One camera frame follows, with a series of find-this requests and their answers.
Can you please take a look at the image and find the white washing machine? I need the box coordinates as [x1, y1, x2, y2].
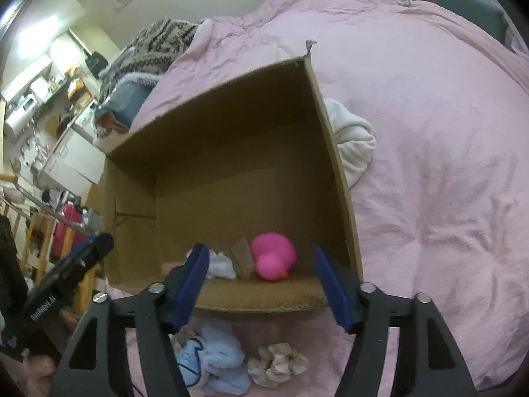
[73, 100, 100, 144]

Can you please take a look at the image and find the white kitchen cabinet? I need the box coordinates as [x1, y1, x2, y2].
[37, 129, 105, 196]

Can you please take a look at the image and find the pink rubber duck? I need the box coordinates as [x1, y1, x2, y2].
[250, 232, 298, 282]

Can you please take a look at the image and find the brown cardboard box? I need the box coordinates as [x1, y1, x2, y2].
[102, 56, 362, 313]

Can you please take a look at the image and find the teal headboard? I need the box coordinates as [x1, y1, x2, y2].
[422, 0, 508, 43]

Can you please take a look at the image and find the person left hand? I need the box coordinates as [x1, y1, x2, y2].
[20, 351, 57, 397]

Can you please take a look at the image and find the white cloth beside box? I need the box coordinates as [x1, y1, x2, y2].
[324, 98, 377, 188]

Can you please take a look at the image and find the red suitcase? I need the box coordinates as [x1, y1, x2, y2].
[51, 202, 88, 259]

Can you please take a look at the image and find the translucent soft block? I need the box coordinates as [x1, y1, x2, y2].
[230, 239, 255, 280]

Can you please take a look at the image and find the pink bed duvet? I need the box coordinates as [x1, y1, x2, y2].
[132, 0, 528, 391]

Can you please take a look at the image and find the wooden chair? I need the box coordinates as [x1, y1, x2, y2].
[16, 212, 91, 292]

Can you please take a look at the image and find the beige floral scrunchie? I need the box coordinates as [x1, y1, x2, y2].
[247, 342, 309, 389]

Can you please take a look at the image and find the patterned knit blanket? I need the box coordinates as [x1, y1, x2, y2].
[99, 19, 199, 101]

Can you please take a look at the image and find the light blue plush toy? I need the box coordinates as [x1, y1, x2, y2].
[175, 318, 252, 396]

